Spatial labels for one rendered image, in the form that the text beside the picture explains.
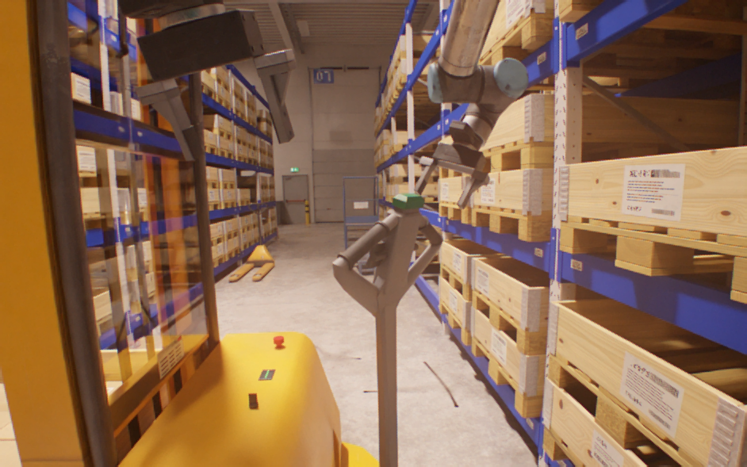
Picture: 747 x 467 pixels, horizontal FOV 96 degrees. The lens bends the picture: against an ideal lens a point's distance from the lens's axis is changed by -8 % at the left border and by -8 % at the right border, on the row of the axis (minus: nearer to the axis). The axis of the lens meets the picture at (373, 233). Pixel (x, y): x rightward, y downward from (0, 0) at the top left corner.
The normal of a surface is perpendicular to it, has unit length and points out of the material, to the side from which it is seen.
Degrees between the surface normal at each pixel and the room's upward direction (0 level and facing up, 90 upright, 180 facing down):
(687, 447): 90
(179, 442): 0
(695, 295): 90
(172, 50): 113
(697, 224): 90
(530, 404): 90
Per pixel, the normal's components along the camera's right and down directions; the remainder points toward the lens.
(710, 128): 0.07, 0.12
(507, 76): 0.16, -0.11
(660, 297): -1.00, 0.04
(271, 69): -0.08, 0.51
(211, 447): -0.03, -0.99
